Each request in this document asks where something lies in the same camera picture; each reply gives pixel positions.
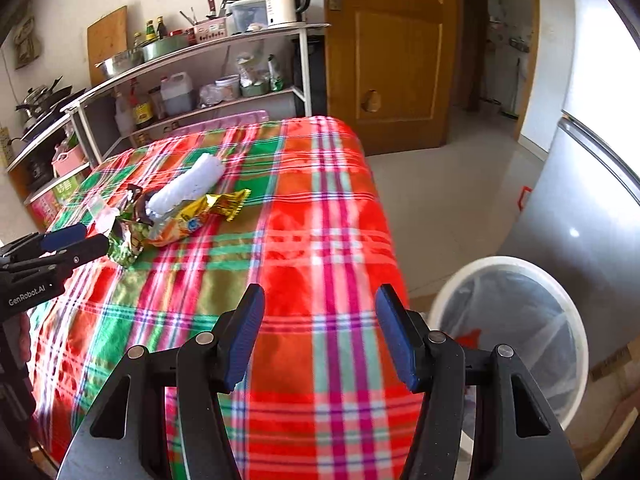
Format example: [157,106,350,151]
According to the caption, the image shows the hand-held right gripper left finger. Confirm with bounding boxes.
[57,283,266,480]

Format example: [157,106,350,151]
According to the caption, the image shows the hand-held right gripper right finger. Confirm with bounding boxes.
[375,284,583,480]

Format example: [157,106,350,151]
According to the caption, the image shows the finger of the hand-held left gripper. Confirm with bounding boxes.
[10,235,110,281]
[0,223,89,261]

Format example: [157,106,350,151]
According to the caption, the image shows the clear plastic cup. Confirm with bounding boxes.
[87,195,121,233]

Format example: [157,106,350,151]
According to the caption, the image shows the green snack wrapper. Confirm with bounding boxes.
[107,185,151,268]

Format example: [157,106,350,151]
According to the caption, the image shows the red plastic bag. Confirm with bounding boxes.
[452,329,483,349]

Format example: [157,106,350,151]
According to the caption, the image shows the yellow snack wrapper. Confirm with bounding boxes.
[145,189,252,247]

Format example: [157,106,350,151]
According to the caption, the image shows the small white foam net sleeve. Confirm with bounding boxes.
[146,152,224,219]

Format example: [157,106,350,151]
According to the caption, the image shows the white trash bin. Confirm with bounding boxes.
[427,256,590,480]

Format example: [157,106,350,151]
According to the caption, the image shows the green carton box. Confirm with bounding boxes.
[25,175,86,226]

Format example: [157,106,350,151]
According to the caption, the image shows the pink storage basket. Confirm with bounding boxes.
[52,145,88,178]

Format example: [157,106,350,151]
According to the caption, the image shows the clear plastic bin liner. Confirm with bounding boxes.
[440,267,581,411]

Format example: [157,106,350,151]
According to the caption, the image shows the metal pot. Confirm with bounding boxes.
[15,86,51,126]

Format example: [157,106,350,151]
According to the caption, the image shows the black wok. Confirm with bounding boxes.
[45,76,87,111]

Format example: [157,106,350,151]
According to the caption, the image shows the sauce bottle with yellow label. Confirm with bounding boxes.
[131,80,155,128]

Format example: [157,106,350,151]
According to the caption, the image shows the plaid tablecloth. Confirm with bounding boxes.
[27,116,426,480]

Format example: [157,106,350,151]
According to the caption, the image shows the plastic jug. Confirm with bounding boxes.
[160,71,195,116]

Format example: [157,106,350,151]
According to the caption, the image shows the pink plastic tray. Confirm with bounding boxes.
[165,112,271,137]

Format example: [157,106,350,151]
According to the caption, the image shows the metal basin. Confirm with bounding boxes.
[95,49,146,80]

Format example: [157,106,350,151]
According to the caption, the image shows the wooden cutting board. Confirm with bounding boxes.
[87,6,128,86]

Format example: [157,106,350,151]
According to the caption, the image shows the small white bucket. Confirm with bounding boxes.
[215,75,241,101]

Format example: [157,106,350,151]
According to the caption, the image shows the green basin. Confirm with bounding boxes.
[142,35,191,63]

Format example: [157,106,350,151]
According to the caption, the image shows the white metal shelf rack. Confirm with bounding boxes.
[5,22,331,201]

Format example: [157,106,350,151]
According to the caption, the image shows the silver refrigerator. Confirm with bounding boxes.
[500,0,640,311]

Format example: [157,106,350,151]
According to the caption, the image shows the pink utensil basket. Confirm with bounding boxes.
[192,16,236,44]

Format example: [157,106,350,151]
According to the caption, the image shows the wooden door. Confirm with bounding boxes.
[322,0,449,157]

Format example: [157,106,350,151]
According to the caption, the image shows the clear storage box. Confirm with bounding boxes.
[230,0,271,33]

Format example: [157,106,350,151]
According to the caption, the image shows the white electric kettle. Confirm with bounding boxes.
[266,0,311,28]

